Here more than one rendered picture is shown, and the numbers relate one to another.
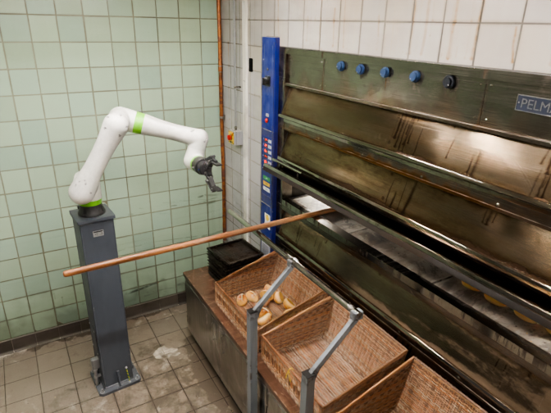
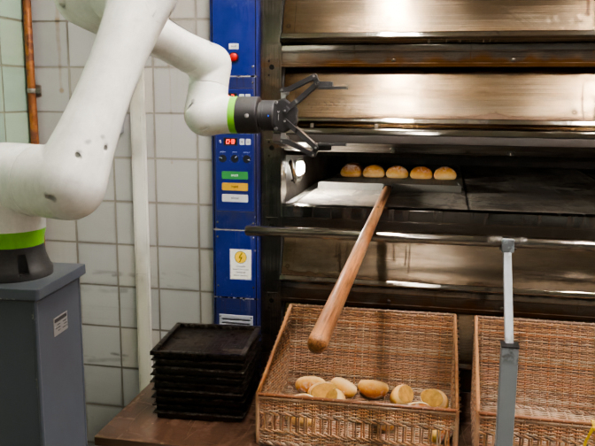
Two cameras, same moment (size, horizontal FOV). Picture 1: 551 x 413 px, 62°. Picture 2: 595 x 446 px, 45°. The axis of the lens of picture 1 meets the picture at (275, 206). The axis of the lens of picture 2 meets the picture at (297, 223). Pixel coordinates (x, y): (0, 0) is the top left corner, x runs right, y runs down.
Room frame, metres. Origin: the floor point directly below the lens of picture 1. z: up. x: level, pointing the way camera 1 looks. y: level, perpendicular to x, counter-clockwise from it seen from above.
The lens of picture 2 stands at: (1.09, 1.68, 1.54)
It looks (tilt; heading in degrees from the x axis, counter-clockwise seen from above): 10 degrees down; 312
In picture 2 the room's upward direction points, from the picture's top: straight up
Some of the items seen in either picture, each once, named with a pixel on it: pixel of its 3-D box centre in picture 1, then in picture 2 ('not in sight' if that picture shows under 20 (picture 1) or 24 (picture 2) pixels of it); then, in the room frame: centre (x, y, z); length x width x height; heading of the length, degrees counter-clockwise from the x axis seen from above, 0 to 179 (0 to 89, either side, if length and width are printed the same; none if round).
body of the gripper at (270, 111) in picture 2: (207, 169); (279, 115); (2.34, 0.37, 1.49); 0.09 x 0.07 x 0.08; 32
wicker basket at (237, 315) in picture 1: (269, 295); (363, 373); (2.32, 0.02, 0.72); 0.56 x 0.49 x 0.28; 32
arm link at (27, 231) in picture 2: (88, 188); (11, 194); (2.38, 1.05, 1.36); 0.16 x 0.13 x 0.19; 11
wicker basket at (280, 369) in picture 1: (329, 354); (573, 391); (1.81, -0.28, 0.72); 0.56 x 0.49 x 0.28; 30
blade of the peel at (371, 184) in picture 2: not in sight; (390, 181); (2.78, -0.75, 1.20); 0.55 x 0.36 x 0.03; 32
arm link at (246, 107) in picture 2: (202, 165); (251, 115); (2.40, 0.41, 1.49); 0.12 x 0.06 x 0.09; 122
